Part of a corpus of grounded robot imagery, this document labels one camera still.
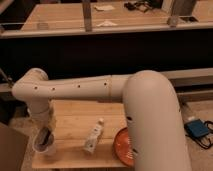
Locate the crumpled white tissue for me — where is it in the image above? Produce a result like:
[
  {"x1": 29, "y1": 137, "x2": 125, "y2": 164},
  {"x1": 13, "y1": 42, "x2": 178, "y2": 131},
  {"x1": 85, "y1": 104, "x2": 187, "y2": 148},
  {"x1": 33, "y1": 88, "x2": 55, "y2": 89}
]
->
[{"x1": 97, "y1": 20, "x2": 118, "y2": 27}]

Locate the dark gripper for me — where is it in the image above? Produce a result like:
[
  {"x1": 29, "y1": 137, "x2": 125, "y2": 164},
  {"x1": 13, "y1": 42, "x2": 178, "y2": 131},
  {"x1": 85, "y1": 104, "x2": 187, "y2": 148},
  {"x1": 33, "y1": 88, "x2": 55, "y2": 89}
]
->
[{"x1": 38, "y1": 130, "x2": 54, "y2": 147}]

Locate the metal post left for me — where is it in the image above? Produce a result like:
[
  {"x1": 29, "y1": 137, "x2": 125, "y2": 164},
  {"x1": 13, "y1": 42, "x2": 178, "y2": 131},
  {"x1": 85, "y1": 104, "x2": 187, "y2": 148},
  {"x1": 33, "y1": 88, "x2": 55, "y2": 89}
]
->
[{"x1": 82, "y1": 0, "x2": 92, "y2": 32}]

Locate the black tool pile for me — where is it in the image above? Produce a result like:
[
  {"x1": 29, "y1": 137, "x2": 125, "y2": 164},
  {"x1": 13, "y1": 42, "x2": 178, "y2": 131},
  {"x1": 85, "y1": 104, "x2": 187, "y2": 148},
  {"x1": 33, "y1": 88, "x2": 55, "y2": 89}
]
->
[{"x1": 124, "y1": 0, "x2": 153, "y2": 13}]

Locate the orange ribbed plate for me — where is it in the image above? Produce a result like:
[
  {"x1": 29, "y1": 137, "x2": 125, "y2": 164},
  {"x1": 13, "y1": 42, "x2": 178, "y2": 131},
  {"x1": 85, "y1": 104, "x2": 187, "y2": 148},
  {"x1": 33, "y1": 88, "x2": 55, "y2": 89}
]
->
[{"x1": 113, "y1": 128, "x2": 134, "y2": 167}]

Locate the metal post right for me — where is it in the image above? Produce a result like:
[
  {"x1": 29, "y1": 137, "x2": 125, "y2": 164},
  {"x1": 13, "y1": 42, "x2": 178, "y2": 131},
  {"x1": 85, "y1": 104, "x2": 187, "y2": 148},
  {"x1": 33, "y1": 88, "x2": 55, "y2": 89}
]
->
[{"x1": 167, "y1": 0, "x2": 197, "y2": 27}]

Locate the brown cardboard box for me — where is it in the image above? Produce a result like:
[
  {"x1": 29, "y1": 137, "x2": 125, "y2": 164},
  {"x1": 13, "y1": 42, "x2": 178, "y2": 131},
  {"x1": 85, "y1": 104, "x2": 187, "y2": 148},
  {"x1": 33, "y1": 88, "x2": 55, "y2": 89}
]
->
[{"x1": 0, "y1": 122, "x2": 28, "y2": 171}]

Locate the white plastic bottle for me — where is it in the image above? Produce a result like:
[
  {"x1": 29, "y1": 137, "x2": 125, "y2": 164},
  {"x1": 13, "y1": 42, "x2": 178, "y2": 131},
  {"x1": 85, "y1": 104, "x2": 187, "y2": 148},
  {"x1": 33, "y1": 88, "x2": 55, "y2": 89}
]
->
[{"x1": 83, "y1": 118, "x2": 104, "y2": 154}]

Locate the white paper sheet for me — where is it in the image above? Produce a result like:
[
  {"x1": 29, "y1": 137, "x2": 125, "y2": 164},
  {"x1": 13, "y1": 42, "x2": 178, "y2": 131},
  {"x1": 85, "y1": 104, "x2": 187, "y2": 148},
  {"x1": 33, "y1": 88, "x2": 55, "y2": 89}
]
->
[{"x1": 94, "y1": 5, "x2": 115, "y2": 11}]

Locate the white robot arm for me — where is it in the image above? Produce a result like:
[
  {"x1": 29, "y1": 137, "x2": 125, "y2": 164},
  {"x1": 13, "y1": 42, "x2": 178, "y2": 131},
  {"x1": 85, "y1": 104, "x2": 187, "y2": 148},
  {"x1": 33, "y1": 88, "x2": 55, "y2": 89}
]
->
[{"x1": 12, "y1": 68, "x2": 192, "y2": 171}]

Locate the metal post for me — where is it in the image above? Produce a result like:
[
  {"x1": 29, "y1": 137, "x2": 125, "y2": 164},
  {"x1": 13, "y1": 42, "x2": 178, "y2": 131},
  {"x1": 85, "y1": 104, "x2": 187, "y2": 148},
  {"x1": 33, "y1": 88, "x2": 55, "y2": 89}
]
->
[
  {"x1": 167, "y1": 0, "x2": 197, "y2": 27},
  {"x1": 82, "y1": 0, "x2": 92, "y2": 32}
]

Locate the blue device on floor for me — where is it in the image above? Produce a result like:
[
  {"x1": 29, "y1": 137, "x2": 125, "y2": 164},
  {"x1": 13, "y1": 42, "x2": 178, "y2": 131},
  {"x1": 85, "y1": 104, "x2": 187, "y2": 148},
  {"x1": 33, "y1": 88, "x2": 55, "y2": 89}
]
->
[{"x1": 184, "y1": 119, "x2": 210, "y2": 138}]

